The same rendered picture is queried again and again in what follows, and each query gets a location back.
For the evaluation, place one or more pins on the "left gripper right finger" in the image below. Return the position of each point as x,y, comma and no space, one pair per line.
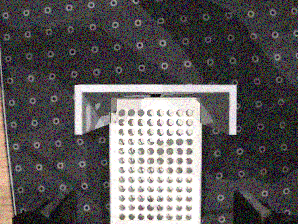
246,209

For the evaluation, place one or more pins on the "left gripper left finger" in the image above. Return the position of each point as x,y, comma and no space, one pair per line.
61,210

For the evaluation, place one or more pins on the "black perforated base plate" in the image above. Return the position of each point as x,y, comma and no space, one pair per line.
49,46

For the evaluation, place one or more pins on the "white well plate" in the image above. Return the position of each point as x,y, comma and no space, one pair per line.
155,127

